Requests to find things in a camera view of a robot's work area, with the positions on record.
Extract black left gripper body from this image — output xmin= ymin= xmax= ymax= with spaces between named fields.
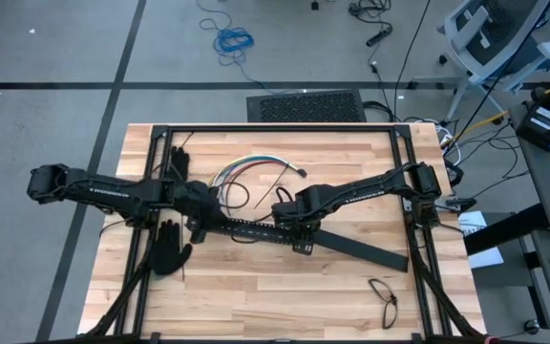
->
xmin=177 ymin=181 xmax=231 ymax=229

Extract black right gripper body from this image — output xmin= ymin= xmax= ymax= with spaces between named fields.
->
xmin=271 ymin=184 xmax=327 ymax=243

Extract black work glove grey cuff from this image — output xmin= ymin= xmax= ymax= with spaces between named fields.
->
xmin=149 ymin=219 xmax=194 ymax=277
xmin=168 ymin=145 xmax=191 ymax=183

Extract bundle of coloured cables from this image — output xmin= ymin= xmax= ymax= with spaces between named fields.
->
xmin=220 ymin=161 xmax=295 ymax=202
xmin=213 ymin=158 xmax=298 ymax=188

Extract black slotted cable duct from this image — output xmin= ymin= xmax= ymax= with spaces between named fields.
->
xmin=186 ymin=217 xmax=314 ymax=247

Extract black duct cover strip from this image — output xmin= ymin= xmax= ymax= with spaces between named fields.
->
xmin=311 ymin=228 xmax=410 ymax=273

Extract coloured wire bundle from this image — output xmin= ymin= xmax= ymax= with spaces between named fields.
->
xmin=212 ymin=156 xmax=299 ymax=188

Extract black eyeglasses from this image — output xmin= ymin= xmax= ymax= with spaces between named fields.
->
xmin=368 ymin=277 xmax=399 ymax=331

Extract black perforated floor mat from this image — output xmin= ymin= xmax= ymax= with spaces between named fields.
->
xmin=245 ymin=89 xmax=368 ymax=123

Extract white paper sheet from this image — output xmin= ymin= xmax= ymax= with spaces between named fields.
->
xmin=456 ymin=209 xmax=505 ymax=269

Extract black stand beam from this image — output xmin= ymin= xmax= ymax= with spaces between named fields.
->
xmin=463 ymin=203 xmax=550 ymax=257

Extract black box device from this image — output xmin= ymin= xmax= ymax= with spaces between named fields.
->
xmin=516 ymin=102 xmax=550 ymax=153

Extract grey mesh office chair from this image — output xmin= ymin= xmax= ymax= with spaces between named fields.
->
xmin=436 ymin=0 xmax=550 ymax=120

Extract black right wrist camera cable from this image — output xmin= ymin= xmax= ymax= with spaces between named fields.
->
xmin=274 ymin=185 xmax=295 ymax=204

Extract black aluminium table frame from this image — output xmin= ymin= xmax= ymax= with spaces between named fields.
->
xmin=77 ymin=122 xmax=489 ymax=344

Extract coiled blue floor cable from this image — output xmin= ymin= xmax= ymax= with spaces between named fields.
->
xmin=197 ymin=0 xmax=257 ymax=68

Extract black power strip with cable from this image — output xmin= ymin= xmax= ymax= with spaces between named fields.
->
xmin=349 ymin=0 xmax=395 ymax=49

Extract thin black hanging cable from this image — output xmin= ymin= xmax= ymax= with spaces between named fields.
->
xmin=392 ymin=0 xmax=433 ymax=92

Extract yellow cable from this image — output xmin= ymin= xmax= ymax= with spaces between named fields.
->
xmin=451 ymin=110 xmax=511 ymax=144

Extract thick black hanging cable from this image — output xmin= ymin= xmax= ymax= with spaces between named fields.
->
xmin=451 ymin=0 xmax=550 ymax=142

